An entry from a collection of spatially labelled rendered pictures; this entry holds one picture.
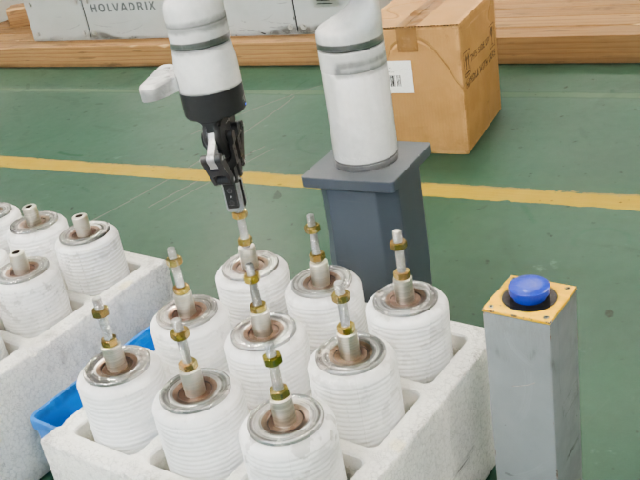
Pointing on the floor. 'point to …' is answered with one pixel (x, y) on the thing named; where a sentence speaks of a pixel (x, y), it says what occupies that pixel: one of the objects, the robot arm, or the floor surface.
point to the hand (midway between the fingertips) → (234, 194)
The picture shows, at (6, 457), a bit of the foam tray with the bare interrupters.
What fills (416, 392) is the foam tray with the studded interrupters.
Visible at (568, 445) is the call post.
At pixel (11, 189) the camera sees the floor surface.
